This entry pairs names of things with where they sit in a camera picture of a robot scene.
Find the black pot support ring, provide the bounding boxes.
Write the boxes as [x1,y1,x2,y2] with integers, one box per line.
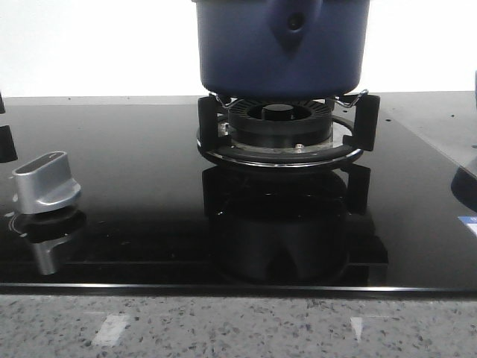
[195,89,381,168]

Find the black glass cooktop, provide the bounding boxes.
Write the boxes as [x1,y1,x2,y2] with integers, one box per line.
[1,92,476,298]

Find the black gas burner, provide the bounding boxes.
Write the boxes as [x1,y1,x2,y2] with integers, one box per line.
[218,99,333,154]

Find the dark blue cooking pot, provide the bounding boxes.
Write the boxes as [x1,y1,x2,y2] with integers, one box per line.
[195,1,370,100]

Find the silver stove knob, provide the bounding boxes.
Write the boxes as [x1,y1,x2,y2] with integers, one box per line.
[12,151,81,215]

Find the blue white cooktop sticker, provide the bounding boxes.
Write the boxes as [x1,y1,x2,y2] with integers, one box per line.
[458,216,477,236]

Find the black left burner support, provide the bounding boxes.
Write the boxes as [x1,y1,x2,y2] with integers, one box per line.
[0,91,19,164]

